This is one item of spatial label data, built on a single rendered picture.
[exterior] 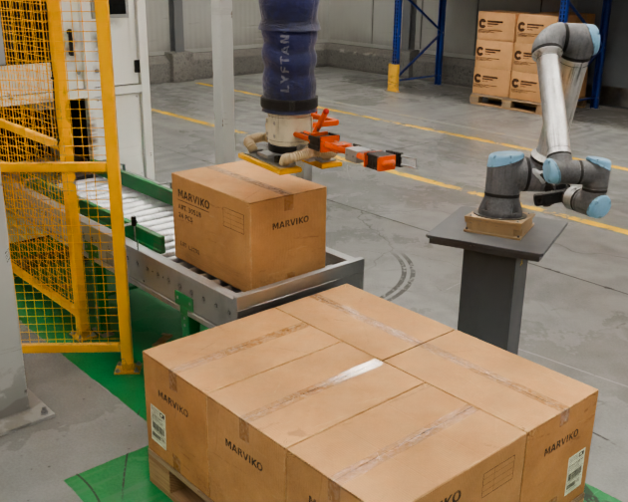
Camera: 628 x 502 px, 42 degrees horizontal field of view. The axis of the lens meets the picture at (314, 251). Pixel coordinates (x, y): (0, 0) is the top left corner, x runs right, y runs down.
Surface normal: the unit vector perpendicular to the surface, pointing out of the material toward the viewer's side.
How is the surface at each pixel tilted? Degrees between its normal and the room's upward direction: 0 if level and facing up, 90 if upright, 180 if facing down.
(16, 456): 0
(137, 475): 0
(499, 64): 94
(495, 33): 92
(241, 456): 90
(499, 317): 90
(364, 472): 0
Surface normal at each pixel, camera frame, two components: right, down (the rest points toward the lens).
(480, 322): -0.47, 0.29
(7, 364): 0.66, 0.26
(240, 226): -0.77, 0.21
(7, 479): 0.01, -0.94
